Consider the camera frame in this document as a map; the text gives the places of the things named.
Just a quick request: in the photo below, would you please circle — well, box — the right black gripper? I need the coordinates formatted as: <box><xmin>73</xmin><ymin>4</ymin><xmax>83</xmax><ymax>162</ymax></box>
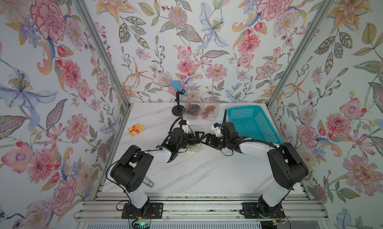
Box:
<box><xmin>200</xmin><ymin>134</ymin><xmax>231</xmax><ymax>149</ymax></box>

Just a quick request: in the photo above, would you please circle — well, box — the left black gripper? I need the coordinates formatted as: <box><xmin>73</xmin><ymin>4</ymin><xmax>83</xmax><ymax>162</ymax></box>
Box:
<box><xmin>176</xmin><ymin>130</ymin><xmax>204</xmax><ymax>151</ymax></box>

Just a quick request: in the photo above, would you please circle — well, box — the green grape bunch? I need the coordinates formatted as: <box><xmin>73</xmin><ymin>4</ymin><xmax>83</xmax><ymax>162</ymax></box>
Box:
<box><xmin>188</xmin><ymin>144</ymin><xmax>202</xmax><ymax>151</ymax></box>

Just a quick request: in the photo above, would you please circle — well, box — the clear clamshell container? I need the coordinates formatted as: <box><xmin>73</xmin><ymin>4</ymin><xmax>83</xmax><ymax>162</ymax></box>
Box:
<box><xmin>201</xmin><ymin>102</ymin><xmax>219</xmax><ymax>121</ymax></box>
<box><xmin>186</xmin><ymin>125</ymin><xmax>204</xmax><ymax>152</ymax></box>
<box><xmin>183</xmin><ymin>101</ymin><xmax>202</xmax><ymax>120</ymax></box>

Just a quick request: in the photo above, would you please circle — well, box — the teal plastic mesh basket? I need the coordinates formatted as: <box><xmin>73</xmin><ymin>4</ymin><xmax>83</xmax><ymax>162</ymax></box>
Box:
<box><xmin>227</xmin><ymin>105</ymin><xmax>282</xmax><ymax>144</ymax></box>

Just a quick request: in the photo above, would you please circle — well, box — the clear clamshell container front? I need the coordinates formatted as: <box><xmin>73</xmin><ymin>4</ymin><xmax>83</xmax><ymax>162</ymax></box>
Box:
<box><xmin>183</xmin><ymin>101</ymin><xmax>202</xmax><ymax>120</ymax></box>

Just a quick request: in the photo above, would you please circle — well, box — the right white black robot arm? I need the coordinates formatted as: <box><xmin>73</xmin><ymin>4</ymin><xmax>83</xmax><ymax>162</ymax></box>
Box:
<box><xmin>196</xmin><ymin>122</ymin><xmax>309</xmax><ymax>219</ymax></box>

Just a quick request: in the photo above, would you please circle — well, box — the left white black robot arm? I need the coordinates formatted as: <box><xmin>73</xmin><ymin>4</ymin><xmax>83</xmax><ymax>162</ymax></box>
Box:
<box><xmin>105</xmin><ymin>117</ymin><xmax>205</xmax><ymax>220</ymax></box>

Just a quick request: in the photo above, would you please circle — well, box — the blue microphone on black stand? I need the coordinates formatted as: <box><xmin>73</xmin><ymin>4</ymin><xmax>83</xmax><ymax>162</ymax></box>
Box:
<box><xmin>172</xmin><ymin>80</ymin><xmax>187</xmax><ymax>117</ymax></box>

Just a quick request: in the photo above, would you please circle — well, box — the orange yellow snack packet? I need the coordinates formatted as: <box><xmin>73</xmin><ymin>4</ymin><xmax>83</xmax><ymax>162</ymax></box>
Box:
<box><xmin>128</xmin><ymin>123</ymin><xmax>145</xmax><ymax>136</ymax></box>

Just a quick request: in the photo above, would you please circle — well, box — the grey metal cylinder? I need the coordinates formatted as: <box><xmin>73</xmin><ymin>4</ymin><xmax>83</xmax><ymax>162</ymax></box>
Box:
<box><xmin>143</xmin><ymin>177</ymin><xmax>154</xmax><ymax>188</ymax></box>

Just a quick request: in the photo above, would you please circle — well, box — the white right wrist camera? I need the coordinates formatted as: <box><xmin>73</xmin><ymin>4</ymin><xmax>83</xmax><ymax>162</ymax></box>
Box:
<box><xmin>211</xmin><ymin>123</ymin><xmax>222</xmax><ymax>137</ymax></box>

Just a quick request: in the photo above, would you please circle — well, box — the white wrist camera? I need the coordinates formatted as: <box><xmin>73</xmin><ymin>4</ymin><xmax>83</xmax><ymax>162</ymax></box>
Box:
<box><xmin>211</xmin><ymin>123</ymin><xmax>222</xmax><ymax>137</ymax></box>
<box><xmin>180</xmin><ymin>119</ymin><xmax>191</xmax><ymax>134</ymax></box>

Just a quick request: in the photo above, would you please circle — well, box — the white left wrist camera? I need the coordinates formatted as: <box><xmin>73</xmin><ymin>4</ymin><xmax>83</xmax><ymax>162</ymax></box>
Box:
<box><xmin>180</xmin><ymin>119</ymin><xmax>191</xmax><ymax>134</ymax></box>

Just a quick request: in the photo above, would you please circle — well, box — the aluminium rail base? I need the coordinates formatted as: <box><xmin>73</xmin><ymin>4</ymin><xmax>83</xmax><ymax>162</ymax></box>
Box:
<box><xmin>74</xmin><ymin>192</ymin><xmax>333</xmax><ymax>229</ymax></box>

